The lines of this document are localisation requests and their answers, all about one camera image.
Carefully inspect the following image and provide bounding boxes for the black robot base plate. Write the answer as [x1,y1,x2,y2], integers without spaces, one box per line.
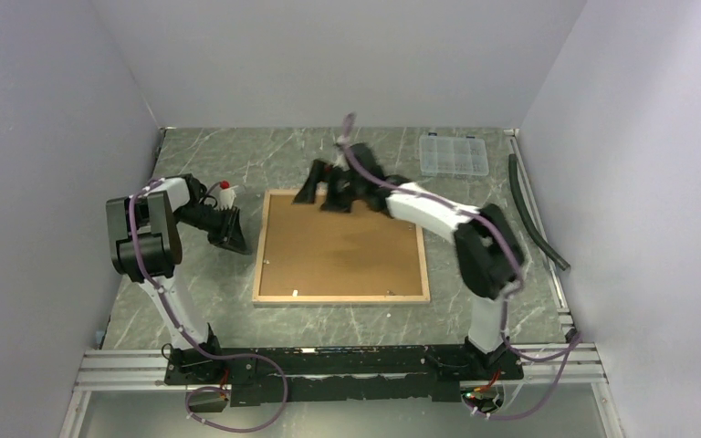
[163,343,524,407]

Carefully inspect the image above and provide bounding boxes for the black rubber hose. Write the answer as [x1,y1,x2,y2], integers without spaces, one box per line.
[507,152,571,271]

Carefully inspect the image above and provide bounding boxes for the aluminium extrusion rail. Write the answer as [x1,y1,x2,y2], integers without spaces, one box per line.
[75,343,608,391]

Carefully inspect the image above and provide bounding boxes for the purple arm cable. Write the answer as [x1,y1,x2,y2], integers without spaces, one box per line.
[128,178,292,435]
[338,112,584,422]

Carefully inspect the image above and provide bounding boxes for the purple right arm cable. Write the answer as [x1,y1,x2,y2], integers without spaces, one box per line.
[338,112,584,422]

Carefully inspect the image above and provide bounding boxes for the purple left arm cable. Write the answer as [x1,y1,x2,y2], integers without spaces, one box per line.
[128,178,292,435]

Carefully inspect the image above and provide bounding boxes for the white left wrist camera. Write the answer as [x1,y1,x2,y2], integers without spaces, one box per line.
[211,180,242,210]

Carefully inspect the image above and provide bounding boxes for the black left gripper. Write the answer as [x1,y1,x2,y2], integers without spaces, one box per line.
[174,203,250,256]

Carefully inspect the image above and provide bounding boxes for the clear plastic compartment box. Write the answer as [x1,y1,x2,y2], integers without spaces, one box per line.
[418,132,489,177]

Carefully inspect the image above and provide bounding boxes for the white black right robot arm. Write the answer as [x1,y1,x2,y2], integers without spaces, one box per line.
[293,142,525,379]

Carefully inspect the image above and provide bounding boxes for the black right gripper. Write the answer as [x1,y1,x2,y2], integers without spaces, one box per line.
[295,158,368,214]

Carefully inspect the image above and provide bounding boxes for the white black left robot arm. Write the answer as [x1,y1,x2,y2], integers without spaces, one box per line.
[105,173,251,383]

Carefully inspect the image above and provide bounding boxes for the white wooden picture frame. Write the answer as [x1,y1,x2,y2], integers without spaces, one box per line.
[251,188,432,306]

